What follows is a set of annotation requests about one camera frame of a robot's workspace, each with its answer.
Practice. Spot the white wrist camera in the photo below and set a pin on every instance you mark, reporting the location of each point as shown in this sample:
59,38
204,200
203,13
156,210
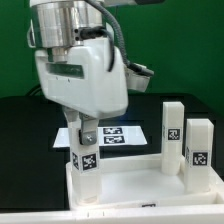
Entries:
138,77

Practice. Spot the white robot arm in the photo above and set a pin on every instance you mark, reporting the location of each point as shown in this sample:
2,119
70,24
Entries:
58,25

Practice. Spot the white front obstacle bar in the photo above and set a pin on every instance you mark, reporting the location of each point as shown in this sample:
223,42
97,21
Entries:
199,214

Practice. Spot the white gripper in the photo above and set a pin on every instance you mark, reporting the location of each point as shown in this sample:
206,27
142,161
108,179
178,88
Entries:
84,84

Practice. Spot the white desk top panel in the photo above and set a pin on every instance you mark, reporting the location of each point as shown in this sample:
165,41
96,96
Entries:
137,182

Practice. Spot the white paper with markers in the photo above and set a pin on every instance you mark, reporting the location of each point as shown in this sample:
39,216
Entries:
107,136

